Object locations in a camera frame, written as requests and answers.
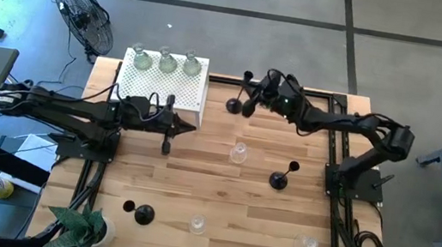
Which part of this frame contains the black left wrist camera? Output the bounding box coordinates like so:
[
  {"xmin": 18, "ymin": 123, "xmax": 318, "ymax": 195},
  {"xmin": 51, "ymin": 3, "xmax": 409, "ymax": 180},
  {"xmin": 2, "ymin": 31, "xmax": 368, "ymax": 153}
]
[{"xmin": 124, "ymin": 93, "xmax": 153, "ymax": 119}]

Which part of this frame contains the wooden tray with black frame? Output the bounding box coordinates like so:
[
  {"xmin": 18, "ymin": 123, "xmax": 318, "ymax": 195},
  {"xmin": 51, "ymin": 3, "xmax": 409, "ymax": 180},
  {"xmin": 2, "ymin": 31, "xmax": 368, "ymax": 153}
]
[{"xmin": 27, "ymin": 50, "xmax": 414, "ymax": 247}]

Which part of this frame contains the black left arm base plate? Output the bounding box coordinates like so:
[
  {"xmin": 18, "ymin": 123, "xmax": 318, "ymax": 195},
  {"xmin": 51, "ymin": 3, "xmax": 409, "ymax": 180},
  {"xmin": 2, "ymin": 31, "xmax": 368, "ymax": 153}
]
[{"xmin": 54, "ymin": 121, "xmax": 122, "ymax": 165}]

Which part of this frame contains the black floor fan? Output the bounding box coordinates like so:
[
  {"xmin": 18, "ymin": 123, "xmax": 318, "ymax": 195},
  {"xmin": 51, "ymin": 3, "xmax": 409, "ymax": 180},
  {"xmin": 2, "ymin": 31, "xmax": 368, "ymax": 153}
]
[{"xmin": 44, "ymin": 0, "xmax": 120, "ymax": 66}]

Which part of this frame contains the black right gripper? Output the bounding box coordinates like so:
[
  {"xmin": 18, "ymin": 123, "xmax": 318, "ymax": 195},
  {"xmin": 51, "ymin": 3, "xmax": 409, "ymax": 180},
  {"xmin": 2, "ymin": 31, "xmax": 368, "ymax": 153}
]
[{"xmin": 240, "ymin": 66, "xmax": 313, "ymax": 127}]

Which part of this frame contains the white perforated metal rack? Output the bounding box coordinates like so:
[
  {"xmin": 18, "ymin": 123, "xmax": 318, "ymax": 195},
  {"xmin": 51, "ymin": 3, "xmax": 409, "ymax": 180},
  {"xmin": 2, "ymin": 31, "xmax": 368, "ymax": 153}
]
[{"xmin": 108, "ymin": 45, "xmax": 213, "ymax": 129}]

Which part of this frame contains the clear ribbed glass candle holder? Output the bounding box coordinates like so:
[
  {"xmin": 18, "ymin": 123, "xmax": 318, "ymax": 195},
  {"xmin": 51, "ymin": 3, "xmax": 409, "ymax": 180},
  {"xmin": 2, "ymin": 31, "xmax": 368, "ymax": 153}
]
[
  {"xmin": 155, "ymin": 44, "xmax": 180, "ymax": 75},
  {"xmin": 227, "ymin": 141, "xmax": 250, "ymax": 166},
  {"xmin": 186, "ymin": 213, "xmax": 209, "ymax": 238},
  {"xmin": 129, "ymin": 41, "xmax": 156, "ymax": 73},
  {"xmin": 293, "ymin": 232, "xmax": 321, "ymax": 247},
  {"xmin": 180, "ymin": 47, "xmax": 205, "ymax": 79}
]

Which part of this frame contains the green snake plant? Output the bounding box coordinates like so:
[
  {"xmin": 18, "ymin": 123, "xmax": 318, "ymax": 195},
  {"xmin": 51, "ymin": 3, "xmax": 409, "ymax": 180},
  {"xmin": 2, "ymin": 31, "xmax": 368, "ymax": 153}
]
[{"xmin": 37, "ymin": 197, "xmax": 111, "ymax": 247}]

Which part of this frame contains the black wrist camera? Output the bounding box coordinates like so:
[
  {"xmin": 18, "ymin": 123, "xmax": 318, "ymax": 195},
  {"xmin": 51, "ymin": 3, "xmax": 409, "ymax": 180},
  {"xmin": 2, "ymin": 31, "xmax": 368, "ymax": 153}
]
[
  {"xmin": 275, "ymin": 79, "xmax": 304, "ymax": 109},
  {"xmin": 124, "ymin": 93, "xmax": 153, "ymax": 119}
]

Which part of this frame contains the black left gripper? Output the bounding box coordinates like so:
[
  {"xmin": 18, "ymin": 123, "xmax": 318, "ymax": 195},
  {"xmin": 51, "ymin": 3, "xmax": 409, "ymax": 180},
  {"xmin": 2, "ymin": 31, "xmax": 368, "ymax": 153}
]
[{"xmin": 112, "ymin": 87, "xmax": 202, "ymax": 160}]

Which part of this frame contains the white paper sheet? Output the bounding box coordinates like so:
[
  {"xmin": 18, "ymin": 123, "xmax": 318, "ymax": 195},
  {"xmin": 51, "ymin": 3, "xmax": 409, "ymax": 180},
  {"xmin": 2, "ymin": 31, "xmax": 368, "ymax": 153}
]
[{"xmin": 0, "ymin": 130, "xmax": 62, "ymax": 196}]

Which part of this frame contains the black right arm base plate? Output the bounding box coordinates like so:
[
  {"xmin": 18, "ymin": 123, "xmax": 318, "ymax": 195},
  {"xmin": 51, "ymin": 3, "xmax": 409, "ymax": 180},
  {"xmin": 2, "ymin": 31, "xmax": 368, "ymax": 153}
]
[{"xmin": 321, "ymin": 162, "xmax": 396, "ymax": 205}]

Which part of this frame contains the black metal candlestick holder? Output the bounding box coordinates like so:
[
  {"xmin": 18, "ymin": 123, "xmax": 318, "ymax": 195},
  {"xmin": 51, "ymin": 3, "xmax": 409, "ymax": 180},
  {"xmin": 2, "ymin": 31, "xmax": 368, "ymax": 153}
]
[
  {"xmin": 224, "ymin": 68, "xmax": 255, "ymax": 117},
  {"xmin": 119, "ymin": 198, "xmax": 158, "ymax": 227},
  {"xmin": 266, "ymin": 157, "xmax": 301, "ymax": 194}
]

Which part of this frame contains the white round plant pot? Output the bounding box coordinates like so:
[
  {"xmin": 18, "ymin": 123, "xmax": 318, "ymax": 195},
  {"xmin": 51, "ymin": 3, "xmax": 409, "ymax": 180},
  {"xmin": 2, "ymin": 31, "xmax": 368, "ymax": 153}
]
[{"xmin": 93, "ymin": 214, "xmax": 118, "ymax": 247}]

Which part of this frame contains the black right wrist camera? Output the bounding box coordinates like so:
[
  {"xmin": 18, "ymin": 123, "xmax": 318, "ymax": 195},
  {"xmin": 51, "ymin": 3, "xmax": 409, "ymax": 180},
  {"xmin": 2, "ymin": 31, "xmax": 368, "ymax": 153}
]
[{"xmin": 275, "ymin": 79, "xmax": 304, "ymax": 109}]

